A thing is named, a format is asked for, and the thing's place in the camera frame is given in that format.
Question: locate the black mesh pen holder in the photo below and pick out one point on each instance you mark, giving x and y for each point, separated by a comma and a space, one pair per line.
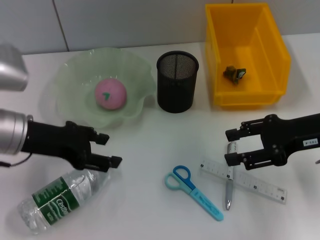
176, 85

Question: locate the blue scissors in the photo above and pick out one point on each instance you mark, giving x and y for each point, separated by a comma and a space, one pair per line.
200, 197

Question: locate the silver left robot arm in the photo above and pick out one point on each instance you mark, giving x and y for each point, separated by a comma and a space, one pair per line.
12, 132

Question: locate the yellow plastic bin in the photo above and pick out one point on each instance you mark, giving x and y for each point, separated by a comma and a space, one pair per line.
272, 62

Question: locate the transparent plastic ruler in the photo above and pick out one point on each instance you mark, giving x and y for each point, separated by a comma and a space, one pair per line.
265, 190

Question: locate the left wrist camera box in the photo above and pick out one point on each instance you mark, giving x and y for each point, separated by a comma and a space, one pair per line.
11, 70

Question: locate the pink toy peach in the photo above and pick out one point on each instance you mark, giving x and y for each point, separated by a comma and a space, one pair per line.
111, 93

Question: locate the green glass fruit plate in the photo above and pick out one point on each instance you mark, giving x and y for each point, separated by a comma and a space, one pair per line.
75, 95

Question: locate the green plastic wrapper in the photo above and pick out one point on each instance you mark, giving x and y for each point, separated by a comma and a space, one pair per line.
232, 73

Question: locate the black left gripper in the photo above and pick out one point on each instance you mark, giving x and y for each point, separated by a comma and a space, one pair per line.
55, 142

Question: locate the silver pen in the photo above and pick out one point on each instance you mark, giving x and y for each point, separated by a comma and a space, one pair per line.
229, 192

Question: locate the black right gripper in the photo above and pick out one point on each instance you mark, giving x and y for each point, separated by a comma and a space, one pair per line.
295, 132

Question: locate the clear water bottle green label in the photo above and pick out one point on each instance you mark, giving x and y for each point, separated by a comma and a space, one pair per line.
57, 202

